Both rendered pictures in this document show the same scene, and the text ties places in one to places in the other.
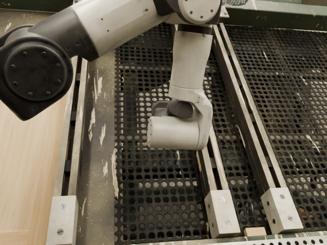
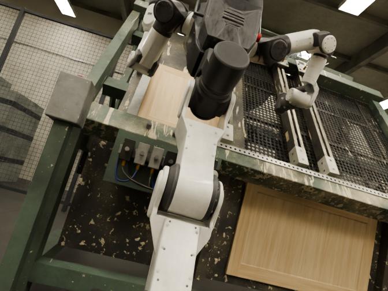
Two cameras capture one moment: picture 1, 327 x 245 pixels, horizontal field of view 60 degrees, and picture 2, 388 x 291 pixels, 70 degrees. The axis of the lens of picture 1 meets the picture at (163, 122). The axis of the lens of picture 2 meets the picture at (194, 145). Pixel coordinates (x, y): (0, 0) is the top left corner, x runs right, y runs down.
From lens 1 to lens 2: 0.98 m
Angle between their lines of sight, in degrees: 8
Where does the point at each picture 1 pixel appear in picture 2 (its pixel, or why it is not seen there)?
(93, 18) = (294, 40)
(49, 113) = not seen: hidden behind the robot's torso
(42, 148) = not seen: hidden behind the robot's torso
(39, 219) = not seen: hidden behind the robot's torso
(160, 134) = (296, 94)
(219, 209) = (299, 153)
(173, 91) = (305, 78)
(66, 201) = (229, 126)
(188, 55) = (316, 64)
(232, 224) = (305, 161)
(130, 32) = (302, 48)
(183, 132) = (304, 96)
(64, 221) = (228, 132)
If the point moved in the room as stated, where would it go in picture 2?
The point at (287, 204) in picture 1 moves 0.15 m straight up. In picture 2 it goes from (332, 164) to (337, 138)
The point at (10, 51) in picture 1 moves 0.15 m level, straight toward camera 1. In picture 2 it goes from (276, 40) to (307, 26)
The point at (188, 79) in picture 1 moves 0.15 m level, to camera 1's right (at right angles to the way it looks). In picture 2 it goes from (313, 74) to (344, 83)
